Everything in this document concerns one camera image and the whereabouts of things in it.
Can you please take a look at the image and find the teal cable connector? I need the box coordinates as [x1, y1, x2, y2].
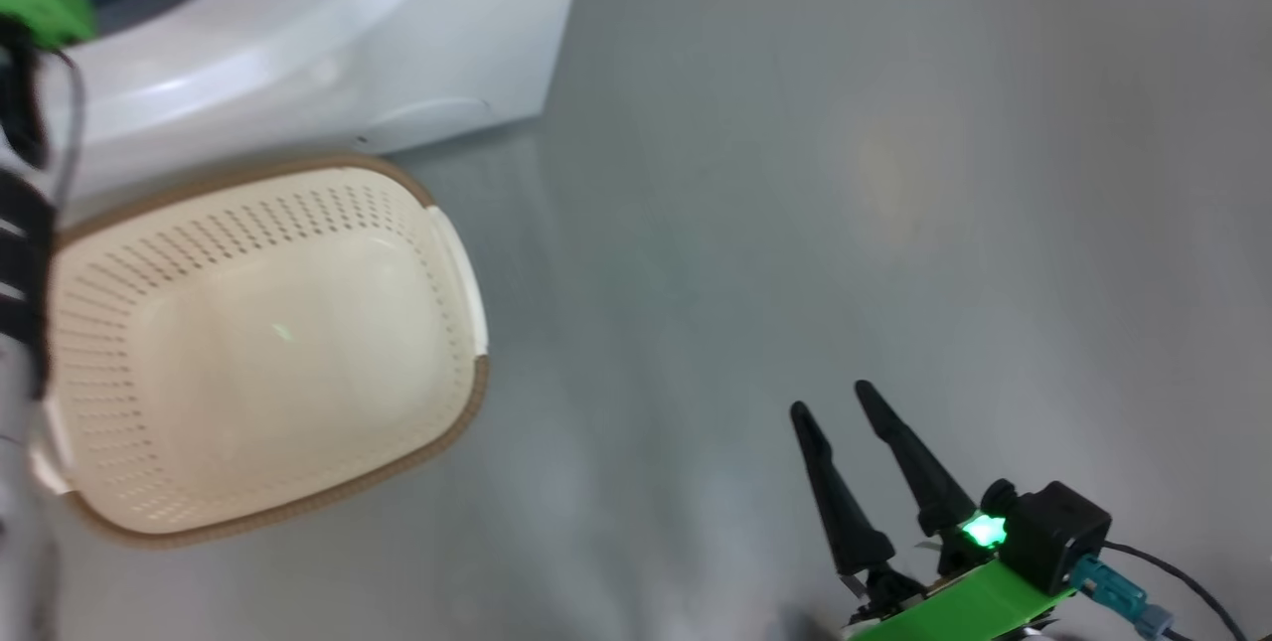
[1071, 554, 1176, 638]

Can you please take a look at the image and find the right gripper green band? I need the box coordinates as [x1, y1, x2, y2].
[790, 380, 1080, 641]

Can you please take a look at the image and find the white washing machine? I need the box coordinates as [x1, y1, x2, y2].
[0, 0, 593, 225]

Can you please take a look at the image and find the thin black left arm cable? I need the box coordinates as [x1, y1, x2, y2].
[30, 45, 88, 215]

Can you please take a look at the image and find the cream perforated laundry basket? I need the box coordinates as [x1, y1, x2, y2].
[30, 154, 491, 552]

